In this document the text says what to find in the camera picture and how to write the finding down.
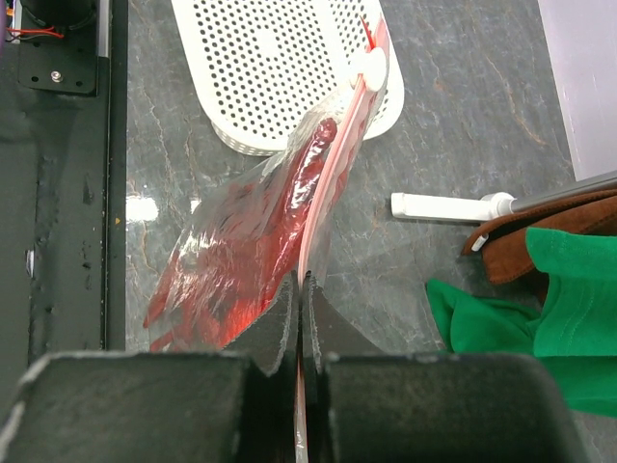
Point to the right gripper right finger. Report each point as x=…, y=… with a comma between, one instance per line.
x=365, y=405

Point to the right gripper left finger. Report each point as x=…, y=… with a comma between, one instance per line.
x=233, y=405

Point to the red toy lobster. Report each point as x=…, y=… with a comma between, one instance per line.
x=226, y=266

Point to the clear zip top bag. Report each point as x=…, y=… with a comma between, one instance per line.
x=353, y=106

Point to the metal clothes rack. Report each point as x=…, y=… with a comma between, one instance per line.
x=489, y=207

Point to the brown hanging cloth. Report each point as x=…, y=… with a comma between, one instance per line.
x=509, y=247

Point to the green t-shirt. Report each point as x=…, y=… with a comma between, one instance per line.
x=573, y=336

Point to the white perforated plastic basket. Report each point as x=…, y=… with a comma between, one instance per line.
x=259, y=66

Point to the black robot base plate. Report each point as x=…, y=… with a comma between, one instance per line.
x=63, y=166

